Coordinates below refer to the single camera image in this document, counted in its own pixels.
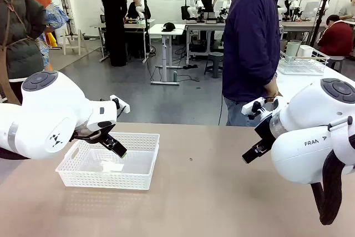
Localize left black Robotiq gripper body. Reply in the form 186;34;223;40
73;123;117;147

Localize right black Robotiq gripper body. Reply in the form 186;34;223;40
254;114;278;149

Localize white perforated plastic basket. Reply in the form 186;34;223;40
55;132;161;192

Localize person's right forearm navy sleeve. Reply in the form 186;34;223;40
260;42;281;89

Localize person's right hand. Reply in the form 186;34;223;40
266;81;280;100

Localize white paper label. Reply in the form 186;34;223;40
101;160;125;172

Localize blue jeans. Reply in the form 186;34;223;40
224;97;267;127

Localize white side table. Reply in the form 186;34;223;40
274;63;355;102

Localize grey plastic stool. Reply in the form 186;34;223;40
204;51;224;79
327;56;346;73

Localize white cup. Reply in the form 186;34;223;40
298;44;315;58

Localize navy hooded jacket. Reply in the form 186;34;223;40
221;0;283;103

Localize white wooden step stool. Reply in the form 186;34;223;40
60;28;88;56

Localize grey work table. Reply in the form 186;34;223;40
93;18;156;63

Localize person in red sweater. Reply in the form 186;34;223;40
317;14;353;57

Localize person in black clothes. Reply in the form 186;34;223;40
100;0;129;68

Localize white height-adjustable desk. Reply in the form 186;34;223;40
148;23;186;86

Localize long white work table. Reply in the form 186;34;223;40
184;19;227;65

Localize black light stand pole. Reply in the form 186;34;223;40
140;0;150;63

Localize person in olive vest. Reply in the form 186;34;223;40
0;0;48;105

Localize person in orange patterned clothes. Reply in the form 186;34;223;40
12;0;70;72

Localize black tripod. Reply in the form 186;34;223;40
308;0;332;48

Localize person in grey sweater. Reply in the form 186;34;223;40
338;0;355;22

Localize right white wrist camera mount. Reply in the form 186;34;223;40
241;97;280;122

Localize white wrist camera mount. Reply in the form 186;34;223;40
241;97;280;122
109;94;131;114

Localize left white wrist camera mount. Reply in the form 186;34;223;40
109;94;131;114

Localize thin black hanging cable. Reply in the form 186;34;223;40
217;97;224;126

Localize white wire dish rack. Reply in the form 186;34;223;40
277;44;331;75

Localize left arm black cable sleeve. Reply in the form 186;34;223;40
0;147;31;161

